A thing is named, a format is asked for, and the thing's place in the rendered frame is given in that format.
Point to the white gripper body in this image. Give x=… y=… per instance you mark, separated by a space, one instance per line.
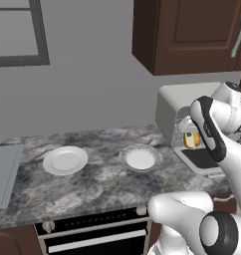
x=185 y=124

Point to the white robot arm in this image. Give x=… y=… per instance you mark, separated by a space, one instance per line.
x=189 y=212

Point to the white toaster oven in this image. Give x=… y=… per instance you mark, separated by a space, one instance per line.
x=172 y=103

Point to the toaster oven door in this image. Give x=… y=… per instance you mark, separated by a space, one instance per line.
x=198 y=158

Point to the dark brown cupboard door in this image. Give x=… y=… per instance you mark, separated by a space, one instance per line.
x=198 y=33

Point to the silver oven knob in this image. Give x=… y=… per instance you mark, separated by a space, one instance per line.
x=141 y=210
x=48 y=226

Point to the black oven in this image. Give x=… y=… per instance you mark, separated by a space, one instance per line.
x=92 y=239

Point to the dark brown drawer front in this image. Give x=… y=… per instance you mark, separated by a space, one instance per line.
x=227 y=207

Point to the white plate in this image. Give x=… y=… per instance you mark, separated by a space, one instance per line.
x=65 y=160

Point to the grey sink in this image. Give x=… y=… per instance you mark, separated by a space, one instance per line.
x=4 y=172

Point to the dark brown base cupboard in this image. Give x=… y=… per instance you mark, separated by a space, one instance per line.
x=13 y=242

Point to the dark brown wall cupboard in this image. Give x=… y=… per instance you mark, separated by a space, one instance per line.
x=144 y=33

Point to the grey window frame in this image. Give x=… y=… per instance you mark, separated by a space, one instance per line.
x=41 y=40

